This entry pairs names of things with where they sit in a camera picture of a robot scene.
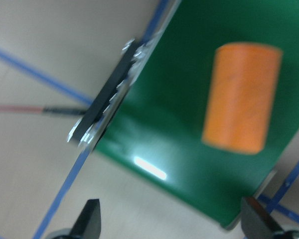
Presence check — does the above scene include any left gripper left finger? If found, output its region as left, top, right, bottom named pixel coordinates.
left=69, top=199, right=101, bottom=239

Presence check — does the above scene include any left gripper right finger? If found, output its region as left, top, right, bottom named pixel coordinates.
left=241, top=197, right=285, bottom=239

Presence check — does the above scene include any plain orange cylinder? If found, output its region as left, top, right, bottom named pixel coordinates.
left=202, top=42, right=283, bottom=155

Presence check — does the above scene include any green conveyor belt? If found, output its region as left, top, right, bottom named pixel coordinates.
left=97, top=0, right=299, bottom=230

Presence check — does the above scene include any red black conveyor cable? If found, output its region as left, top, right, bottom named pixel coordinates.
left=0, top=104, right=88, bottom=117

